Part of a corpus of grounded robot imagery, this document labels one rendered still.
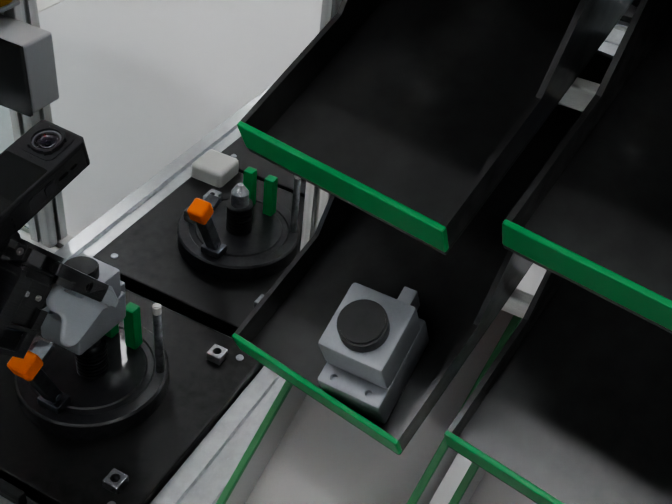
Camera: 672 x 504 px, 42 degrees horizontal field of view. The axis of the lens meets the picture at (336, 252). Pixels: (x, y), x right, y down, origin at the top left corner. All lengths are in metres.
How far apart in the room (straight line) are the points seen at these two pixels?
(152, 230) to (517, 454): 0.60
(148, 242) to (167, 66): 0.63
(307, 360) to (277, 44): 1.17
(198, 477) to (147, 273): 0.27
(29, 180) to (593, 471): 0.42
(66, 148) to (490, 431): 0.36
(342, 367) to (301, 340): 0.06
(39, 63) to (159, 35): 0.86
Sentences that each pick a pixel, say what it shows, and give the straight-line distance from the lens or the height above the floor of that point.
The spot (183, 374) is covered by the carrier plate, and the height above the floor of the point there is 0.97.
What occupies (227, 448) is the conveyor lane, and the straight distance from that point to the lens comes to 0.83.
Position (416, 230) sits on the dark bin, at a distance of 0.42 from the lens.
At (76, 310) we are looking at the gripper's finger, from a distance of 0.73.
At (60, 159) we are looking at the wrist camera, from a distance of 0.66.
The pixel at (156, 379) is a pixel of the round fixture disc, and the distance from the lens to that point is 0.84.
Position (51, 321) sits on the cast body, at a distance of 0.78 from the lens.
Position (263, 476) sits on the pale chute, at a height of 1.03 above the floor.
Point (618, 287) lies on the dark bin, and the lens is 0.41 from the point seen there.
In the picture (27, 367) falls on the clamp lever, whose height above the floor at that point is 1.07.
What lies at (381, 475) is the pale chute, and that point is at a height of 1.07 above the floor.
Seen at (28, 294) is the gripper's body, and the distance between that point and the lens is 0.67.
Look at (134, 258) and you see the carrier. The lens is 1.00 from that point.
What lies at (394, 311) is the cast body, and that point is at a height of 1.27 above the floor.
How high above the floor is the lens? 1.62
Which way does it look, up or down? 40 degrees down
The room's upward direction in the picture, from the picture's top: 7 degrees clockwise
